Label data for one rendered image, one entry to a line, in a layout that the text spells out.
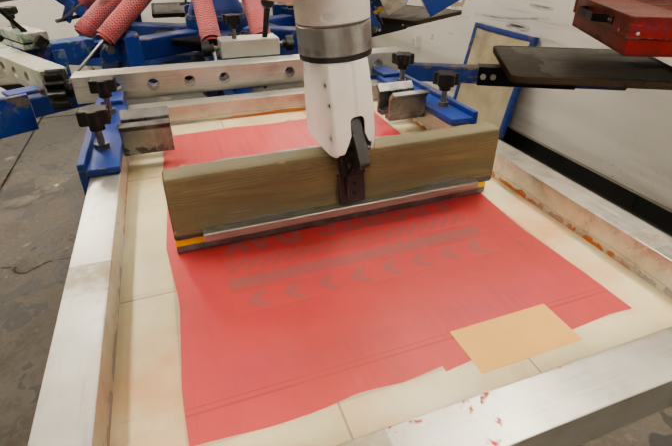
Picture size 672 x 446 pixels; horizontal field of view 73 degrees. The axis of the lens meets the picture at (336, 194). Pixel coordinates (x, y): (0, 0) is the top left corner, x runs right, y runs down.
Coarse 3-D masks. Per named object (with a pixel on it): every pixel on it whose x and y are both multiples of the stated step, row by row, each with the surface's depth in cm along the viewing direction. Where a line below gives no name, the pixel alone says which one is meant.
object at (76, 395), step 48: (240, 96) 90; (288, 96) 91; (96, 192) 56; (528, 192) 61; (576, 192) 56; (96, 240) 47; (624, 240) 48; (96, 288) 40; (96, 336) 36; (48, 384) 32; (96, 384) 32; (528, 384) 32; (576, 384) 32; (624, 384) 32; (48, 432) 29; (96, 432) 29; (384, 432) 29; (432, 432) 29; (480, 432) 29; (528, 432) 29; (576, 432) 30
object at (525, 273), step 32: (288, 128) 85; (384, 128) 85; (480, 224) 56; (512, 224) 56; (480, 256) 51; (512, 256) 51; (544, 256) 51; (416, 288) 46; (448, 288) 46; (480, 288) 46; (512, 288) 46; (544, 288) 46; (576, 288) 46; (416, 320) 42; (448, 320) 42; (480, 320) 42; (576, 320) 42; (448, 352) 39
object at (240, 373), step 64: (256, 128) 85; (192, 256) 51; (192, 320) 42; (256, 320) 42; (320, 320) 42; (384, 320) 42; (192, 384) 36; (256, 384) 36; (320, 384) 36; (384, 384) 36
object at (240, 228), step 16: (400, 192) 56; (416, 192) 56; (432, 192) 57; (448, 192) 58; (320, 208) 53; (336, 208) 53; (352, 208) 53; (368, 208) 54; (224, 224) 50; (240, 224) 50; (256, 224) 50; (272, 224) 51; (288, 224) 51; (208, 240) 49
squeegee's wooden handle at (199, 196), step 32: (448, 128) 57; (480, 128) 57; (224, 160) 49; (256, 160) 49; (288, 160) 49; (320, 160) 50; (384, 160) 53; (416, 160) 55; (448, 160) 57; (480, 160) 59; (192, 192) 47; (224, 192) 48; (256, 192) 49; (288, 192) 51; (320, 192) 52; (384, 192) 56; (192, 224) 49
